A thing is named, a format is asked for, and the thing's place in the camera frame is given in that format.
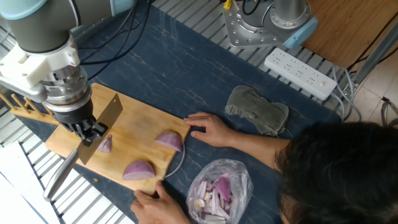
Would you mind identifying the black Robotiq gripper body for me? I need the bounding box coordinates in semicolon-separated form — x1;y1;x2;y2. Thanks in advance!
51;99;96;125

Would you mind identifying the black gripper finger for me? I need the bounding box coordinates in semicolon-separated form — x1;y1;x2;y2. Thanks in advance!
67;121;93;146
88;121;109;147

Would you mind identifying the steel cleaver knife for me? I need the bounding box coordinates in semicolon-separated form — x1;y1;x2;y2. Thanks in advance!
42;93;124;202

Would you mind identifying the wooden cutting board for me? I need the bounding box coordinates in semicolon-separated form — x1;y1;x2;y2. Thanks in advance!
45;82;191;196

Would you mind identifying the grey green cloth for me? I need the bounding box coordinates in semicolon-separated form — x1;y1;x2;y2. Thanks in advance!
224;85;290;137

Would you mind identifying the person right forearm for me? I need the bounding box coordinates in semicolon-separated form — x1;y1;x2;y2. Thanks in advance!
229;132;292;170

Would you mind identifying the person left hand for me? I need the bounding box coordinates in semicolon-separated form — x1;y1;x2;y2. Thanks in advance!
130;180;192;224

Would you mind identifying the person right hand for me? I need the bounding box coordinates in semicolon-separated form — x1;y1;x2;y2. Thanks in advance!
183;111;237;148

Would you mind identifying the cut purple onion slice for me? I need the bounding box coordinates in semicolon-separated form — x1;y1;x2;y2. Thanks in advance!
97;134;113;154

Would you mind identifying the silver wrist coupling flange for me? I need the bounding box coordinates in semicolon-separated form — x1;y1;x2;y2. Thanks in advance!
42;65;93;113

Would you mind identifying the wooden peg dish rack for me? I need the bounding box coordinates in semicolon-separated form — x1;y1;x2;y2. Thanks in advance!
0;91;60;126

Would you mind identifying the silver vented wrist box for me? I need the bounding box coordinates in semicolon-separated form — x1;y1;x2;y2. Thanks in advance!
0;76;47;103

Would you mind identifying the large purple onion quarter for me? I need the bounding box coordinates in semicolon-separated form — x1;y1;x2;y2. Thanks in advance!
122;160;156;181

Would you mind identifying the medium purple onion quarter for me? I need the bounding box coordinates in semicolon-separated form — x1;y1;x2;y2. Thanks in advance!
154;130;183;152

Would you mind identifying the white paper sheet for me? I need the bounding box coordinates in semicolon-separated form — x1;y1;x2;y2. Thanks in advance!
0;141;62;224
0;174;47;224

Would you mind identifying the dark blue marbled mat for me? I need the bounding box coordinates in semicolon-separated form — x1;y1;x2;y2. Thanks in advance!
6;4;343;224

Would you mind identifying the purple onion chunk in bag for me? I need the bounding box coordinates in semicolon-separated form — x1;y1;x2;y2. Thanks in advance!
214;175;231;202

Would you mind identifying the clear plastic bag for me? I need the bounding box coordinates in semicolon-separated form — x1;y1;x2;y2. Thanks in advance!
185;158;254;224

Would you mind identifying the white power strip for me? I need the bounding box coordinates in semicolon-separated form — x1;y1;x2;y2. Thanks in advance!
264;47;338;101

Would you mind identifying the person head dark hair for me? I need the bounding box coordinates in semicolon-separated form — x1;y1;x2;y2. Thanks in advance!
273;121;398;224

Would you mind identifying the brown wooden panel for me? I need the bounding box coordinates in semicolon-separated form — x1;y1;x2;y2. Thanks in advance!
300;0;398;69

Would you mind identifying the aluminium profile beam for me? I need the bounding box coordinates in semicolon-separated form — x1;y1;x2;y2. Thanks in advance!
351;20;398;86

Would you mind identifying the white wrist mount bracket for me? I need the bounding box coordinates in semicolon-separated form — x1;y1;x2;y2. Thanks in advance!
0;34;81;88

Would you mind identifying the metal wire hanging loop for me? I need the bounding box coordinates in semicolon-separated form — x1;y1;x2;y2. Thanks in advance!
164;141;187;179

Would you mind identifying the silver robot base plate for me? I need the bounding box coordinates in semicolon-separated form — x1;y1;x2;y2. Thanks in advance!
223;1;292;50

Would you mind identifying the grey power strip cable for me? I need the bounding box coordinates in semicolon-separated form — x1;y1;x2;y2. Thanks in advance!
329;65;363;122

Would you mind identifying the dark cable bundle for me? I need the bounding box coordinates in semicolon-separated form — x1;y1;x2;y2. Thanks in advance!
381;96;398;127

